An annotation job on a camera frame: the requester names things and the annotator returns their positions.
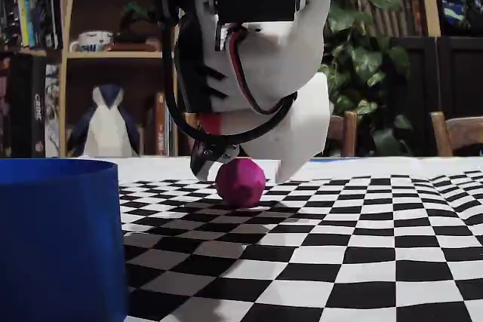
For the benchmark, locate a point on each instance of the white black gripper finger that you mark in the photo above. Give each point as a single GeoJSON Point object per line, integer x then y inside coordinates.
{"type": "Point", "coordinates": [211, 154]}

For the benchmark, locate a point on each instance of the green leafy houseplant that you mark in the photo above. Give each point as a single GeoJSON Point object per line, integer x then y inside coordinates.
{"type": "Point", "coordinates": [362, 54]}

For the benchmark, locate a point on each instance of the white blue patterned mug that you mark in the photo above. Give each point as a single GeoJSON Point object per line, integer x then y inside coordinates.
{"type": "Point", "coordinates": [92, 43]}

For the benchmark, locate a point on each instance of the pink faceted ball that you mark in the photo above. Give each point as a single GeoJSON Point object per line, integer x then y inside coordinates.
{"type": "Point", "coordinates": [240, 184]}

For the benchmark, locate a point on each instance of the blue round box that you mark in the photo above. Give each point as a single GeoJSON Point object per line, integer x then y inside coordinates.
{"type": "Point", "coordinates": [56, 239]}

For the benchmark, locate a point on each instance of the checkerboard paper mat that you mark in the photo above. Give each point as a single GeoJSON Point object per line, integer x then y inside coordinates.
{"type": "Point", "coordinates": [339, 261]}

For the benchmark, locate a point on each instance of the small green bonsai plant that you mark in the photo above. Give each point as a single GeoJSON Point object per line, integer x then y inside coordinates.
{"type": "Point", "coordinates": [134, 20]}

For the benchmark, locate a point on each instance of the yellow spine book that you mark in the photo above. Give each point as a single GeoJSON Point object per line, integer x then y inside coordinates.
{"type": "Point", "coordinates": [25, 9]}

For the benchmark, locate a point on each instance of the blue painting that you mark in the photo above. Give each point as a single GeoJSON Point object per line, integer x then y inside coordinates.
{"type": "Point", "coordinates": [462, 1]}

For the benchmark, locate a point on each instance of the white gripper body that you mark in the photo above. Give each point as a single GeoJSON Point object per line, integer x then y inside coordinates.
{"type": "Point", "coordinates": [302, 130]}

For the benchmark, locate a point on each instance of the wooden bookshelf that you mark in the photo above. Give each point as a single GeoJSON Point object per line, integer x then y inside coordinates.
{"type": "Point", "coordinates": [69, 16]}

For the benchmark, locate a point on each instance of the wooden chair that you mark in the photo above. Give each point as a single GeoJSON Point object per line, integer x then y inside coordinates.
{"type": "Point", "coordinates": [456, 133]}
{"type": "Point", "coordinates": [351, 133]}

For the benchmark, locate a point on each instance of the white blue paper penguin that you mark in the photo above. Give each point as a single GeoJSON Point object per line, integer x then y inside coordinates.
{"type": "Point", "coordinates": [107, 129]}

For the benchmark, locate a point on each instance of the black Crime game box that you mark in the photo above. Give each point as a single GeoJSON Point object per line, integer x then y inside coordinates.
{"type": "Point", "coordinates": [35, 111]}

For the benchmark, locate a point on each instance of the dark wooden cabinet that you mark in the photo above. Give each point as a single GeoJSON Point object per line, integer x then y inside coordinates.
{"type": "Point", "coordinates": [426, 73]}

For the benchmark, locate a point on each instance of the blue tape strip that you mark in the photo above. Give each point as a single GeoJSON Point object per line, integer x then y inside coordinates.
{"type": "Point", "coordinates": [324, 160]}

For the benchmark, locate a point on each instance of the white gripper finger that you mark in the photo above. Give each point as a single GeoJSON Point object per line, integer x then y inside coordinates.
{"type": "Point", "coordinates": [302, 129]}

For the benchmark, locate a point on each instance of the orange spine book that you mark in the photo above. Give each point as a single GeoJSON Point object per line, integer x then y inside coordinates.
{"type": "Point", "coordinates": [160, 126]}

